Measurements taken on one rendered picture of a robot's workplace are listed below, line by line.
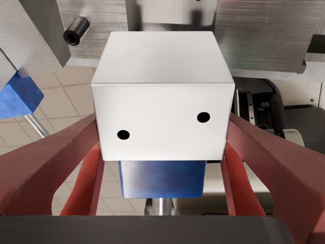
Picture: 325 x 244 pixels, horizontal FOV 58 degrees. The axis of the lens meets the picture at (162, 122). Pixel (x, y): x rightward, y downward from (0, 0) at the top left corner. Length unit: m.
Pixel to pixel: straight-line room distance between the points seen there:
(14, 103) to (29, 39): 0.07
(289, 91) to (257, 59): 0.82
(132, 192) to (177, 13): 0.12
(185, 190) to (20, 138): 1.85
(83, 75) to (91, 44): 1.22
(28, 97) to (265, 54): 0.21
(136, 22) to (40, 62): 0.10
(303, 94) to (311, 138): 0.17
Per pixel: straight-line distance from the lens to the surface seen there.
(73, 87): 1.50
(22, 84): 0.30
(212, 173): 0.49
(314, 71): 0.32
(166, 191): 0.15
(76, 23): 0.19
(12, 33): 0.28
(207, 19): 0.21
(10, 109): 0.32
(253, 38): 0.19
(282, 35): 0.19
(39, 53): 0.27
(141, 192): 0.16
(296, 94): 1.03
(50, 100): 1.62
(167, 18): 0.21
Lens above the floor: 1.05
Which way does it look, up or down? 45 degrees down
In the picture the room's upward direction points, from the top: 169 degrees counter-clockwise
